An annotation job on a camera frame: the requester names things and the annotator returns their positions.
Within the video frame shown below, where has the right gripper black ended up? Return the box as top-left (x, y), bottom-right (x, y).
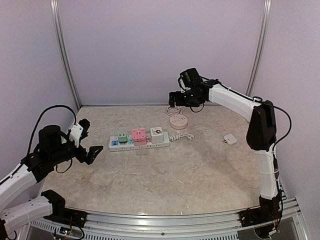
top-left (168, 89), bottom-right (201, 108)

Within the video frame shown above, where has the front aluminium rail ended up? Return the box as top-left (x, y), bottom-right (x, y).
top-left (23, 197), bottom-right (301, 240)

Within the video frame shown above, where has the aluminium frame post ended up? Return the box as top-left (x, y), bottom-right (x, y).
top-left (49, 0), bottom-right (82, 110)
top-left (245, 0), bottom-right (272, 96)

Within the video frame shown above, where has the left aluminium frame post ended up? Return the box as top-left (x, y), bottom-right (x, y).
top-left (49, 0), bottom-right (82, 110)

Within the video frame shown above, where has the white cube socket adapter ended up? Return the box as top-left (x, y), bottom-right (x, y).
top-left (150, 126), bottom-right (164, 144)

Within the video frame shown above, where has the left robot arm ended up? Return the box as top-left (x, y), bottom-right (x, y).
top-left (0, 119), bottom-right (104, 240)

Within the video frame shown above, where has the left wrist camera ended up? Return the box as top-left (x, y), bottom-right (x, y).
top-left (68, 118), bottom-right (91, 147)

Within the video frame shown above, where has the power strip cord and plug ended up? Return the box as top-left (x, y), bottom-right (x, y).
top-left (168, 133), bottom-right (195, 141)

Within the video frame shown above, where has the white coiled socket cable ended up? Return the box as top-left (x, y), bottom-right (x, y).
top-left (165, 104), bottom-right (183, 117)

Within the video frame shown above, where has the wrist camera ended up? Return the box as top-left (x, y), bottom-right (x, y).
top-left (68, 118), bottom-right (91, 147)
top-left (177, 76), bottom-right (191, 93)

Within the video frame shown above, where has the round pink power socket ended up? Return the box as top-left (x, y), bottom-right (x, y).
top-left (169, 114), bottom-right (189, 130)

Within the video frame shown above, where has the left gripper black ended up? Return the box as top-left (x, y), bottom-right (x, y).
top-left (49, 139), bottom-right (103, 166)

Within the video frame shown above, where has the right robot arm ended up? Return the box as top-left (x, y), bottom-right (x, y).
top-left (168, 68), bottom-right (283, 227)

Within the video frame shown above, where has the pink plug adapter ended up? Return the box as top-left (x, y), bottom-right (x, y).
top-left (131, 128), bottom-right (146, 136)

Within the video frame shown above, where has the white plug adapter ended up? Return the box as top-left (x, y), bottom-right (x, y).
top-left (223, 134), bottom-right (238, 146)

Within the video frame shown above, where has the right aluminium frame post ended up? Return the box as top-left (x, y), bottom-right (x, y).
top-left (245, 0), bottom-right (272, 96)

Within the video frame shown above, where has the green plug adapter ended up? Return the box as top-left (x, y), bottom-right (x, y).
top-left (117, 132), bottom-right (128, 144)

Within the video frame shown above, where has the white multicolour power strip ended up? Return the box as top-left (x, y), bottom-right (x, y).
top-left (107, 132), bottom-right (171, 152)

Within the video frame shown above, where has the pink cube socket adapter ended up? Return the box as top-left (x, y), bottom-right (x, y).
top-left (131, 133), bottom-right (147, 146)

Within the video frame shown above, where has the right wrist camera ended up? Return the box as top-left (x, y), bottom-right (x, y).
top-left (177, 76), bottom-right (191, 93)

